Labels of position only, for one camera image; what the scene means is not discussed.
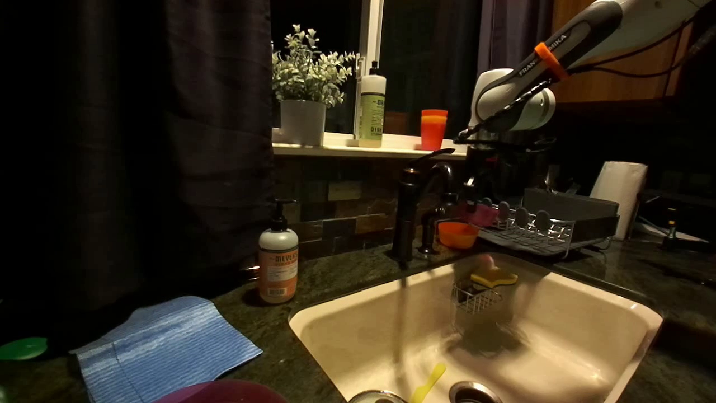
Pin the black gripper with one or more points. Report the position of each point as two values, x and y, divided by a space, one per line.
516 168

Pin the purple plastic bowl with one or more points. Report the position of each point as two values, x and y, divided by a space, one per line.
485 216

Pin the orange plastic bowl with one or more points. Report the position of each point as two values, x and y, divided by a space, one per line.
458 235

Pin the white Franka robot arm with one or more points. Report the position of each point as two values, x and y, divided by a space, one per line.
523 90

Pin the orange cup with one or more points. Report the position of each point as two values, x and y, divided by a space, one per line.
432 131

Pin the round tan scrubber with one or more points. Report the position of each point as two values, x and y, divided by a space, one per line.
487 262

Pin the white paper towel roll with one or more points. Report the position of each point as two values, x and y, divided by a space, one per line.
619 193

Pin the yellow sponge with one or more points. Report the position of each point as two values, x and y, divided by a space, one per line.
496 278

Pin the black kitchen faucet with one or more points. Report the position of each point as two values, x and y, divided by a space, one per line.
406 210

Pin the green dish soap bottle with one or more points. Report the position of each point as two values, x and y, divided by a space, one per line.
371 109

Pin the white kitchen sink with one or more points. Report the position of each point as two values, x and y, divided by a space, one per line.
583 327

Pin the plant in white pot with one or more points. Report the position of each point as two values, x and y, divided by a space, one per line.
305 97

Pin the metal sink drain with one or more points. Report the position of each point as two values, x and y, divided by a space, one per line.
474 392

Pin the yellow plastic utensil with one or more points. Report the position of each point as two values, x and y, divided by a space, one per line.
429 381

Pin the soap bottle with orange label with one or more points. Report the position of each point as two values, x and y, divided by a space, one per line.
278 260

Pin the dark curtain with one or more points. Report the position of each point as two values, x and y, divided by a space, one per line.
149 148

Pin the pink plastic plate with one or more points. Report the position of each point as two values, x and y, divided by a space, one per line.
225 392

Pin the blue cloth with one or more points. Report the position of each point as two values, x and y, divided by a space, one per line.
165 349

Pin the green round lid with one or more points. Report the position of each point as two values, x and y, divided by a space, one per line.
24 349

